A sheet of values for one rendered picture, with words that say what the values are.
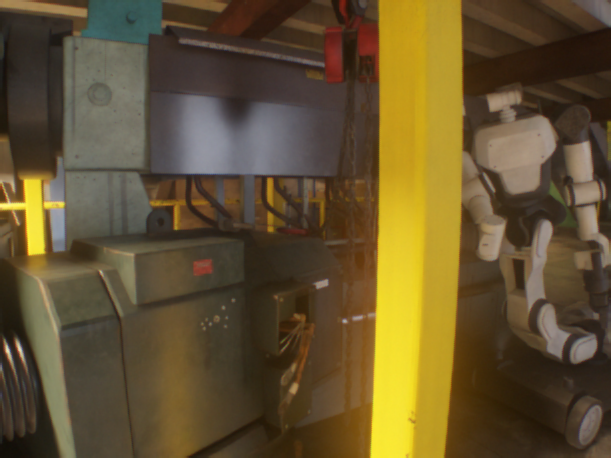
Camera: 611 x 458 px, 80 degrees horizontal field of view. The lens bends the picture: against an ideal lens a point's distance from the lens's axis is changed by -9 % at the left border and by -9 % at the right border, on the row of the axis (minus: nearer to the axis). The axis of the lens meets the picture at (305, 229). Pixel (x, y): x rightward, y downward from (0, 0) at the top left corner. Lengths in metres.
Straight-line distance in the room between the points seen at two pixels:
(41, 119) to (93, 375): 0.81
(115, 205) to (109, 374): 0.78
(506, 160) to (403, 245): 0.96
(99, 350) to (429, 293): 0.52
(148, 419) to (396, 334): 0.46
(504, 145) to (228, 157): 0.97
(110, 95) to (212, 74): 0.35
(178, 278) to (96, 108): 0.81
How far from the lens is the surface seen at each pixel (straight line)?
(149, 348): 0.75
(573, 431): 1.81
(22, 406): 0.83
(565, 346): 2.03
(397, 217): 0.63
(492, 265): 2.43
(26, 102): 1.31
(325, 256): 1.09
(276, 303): 0.81
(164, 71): 1.45
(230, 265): 0.81
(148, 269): 0.71
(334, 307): 1.11
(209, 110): 1.44
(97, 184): 1.40
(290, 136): 1.56
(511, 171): 1.55
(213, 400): 0.87
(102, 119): 1.41
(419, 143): 0.60
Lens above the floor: 0.98
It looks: 6 degrees down
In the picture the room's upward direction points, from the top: straight up
